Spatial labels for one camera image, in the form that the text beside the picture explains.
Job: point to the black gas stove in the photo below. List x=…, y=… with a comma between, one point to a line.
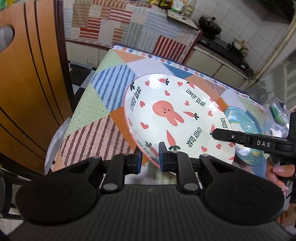
x=222, y=48

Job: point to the cream kitchen cabinet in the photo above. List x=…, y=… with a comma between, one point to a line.
x=208, y=62

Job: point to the teal fried egg plate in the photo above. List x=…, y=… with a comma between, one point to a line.
x=245, y=122

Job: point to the grey plastic basket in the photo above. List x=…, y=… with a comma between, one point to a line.
x=278, y=113

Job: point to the person's right hand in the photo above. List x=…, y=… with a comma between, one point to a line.
x=271, y=172

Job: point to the small glass pot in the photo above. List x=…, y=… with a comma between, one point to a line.
x=240, y=44

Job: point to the wooden chair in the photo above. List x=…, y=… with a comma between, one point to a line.
x=34, y=92

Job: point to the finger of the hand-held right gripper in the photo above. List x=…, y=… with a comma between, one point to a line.
x=242, y=138

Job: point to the patchwork tablecloth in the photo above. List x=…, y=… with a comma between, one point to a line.
x=106, y=92

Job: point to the cream drain pipe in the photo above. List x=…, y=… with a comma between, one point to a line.
x=278, y=53

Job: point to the black wok with lid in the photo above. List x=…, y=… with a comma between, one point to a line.
x=210, y=24

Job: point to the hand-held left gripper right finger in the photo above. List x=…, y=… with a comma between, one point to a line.
x=161, y=157

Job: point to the patchwork counter cloth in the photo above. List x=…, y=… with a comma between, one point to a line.
x=115, y=23

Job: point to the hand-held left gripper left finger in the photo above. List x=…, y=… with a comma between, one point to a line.
x=139, y=162

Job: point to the white rabbit print plate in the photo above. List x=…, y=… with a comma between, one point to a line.
x=171, y=111

